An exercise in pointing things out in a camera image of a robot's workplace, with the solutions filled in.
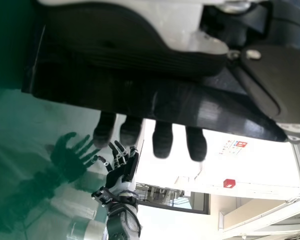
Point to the white wall sign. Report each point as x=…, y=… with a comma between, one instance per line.
x=236, y=147

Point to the small red wall box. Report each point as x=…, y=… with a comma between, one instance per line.
x=229, y=183

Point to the dark framed glass panel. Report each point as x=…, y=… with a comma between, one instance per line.
x=170, y=197

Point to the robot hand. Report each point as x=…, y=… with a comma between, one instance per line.
x=120, y=172
x=130, y=37

